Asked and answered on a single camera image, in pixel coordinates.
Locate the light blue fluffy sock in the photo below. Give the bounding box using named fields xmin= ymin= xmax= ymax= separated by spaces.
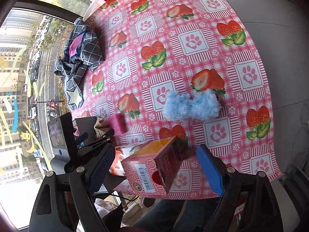
xmin=162 ymin=89 xmax=221 ymax=122

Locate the pink sponge block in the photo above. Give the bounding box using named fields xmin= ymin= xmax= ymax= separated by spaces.
xmin=108 ymin=113 xmax=127 ymax=136

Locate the strawberry print snack box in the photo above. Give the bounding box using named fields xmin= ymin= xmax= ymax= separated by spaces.
xmin=110 ymin=136 xmax=188 ymax=199

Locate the pink strawberry tablecloth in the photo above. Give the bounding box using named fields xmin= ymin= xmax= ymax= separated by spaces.
xmin=71 ymin=0 xmax=284 ymax=201

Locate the grey plaid star cloth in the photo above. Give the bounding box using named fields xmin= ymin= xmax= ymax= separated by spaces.
xmin=54 ymin=17 xmax=105 ymax=111

